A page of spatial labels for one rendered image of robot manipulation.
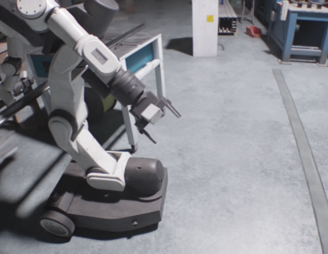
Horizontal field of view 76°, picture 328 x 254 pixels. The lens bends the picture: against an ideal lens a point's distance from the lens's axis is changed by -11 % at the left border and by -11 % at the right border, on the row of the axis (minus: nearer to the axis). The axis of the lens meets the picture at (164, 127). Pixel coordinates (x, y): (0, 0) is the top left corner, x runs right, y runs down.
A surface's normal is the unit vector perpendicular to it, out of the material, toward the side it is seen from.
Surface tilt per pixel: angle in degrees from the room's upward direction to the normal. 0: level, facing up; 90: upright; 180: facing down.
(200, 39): 90
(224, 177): 0
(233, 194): 0
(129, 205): 0
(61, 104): 90
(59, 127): 90
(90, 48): 59
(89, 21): 104
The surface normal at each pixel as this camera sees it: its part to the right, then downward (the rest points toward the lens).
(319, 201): -0.07, -0.81
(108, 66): 0.27, 0.04
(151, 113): -0.46, -0.58
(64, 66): -0.14, 0.59
